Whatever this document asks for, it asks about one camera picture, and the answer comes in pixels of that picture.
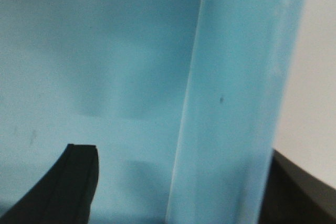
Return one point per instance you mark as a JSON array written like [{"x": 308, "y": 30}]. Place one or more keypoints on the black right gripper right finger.
[{"x": 292, "y": 195}]

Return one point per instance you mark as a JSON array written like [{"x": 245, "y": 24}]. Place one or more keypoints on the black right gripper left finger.
[{"x": 64, "y": 194}]

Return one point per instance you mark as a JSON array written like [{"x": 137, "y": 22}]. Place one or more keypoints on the light blue plastic box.
[{"x": 180, "y": 98}]

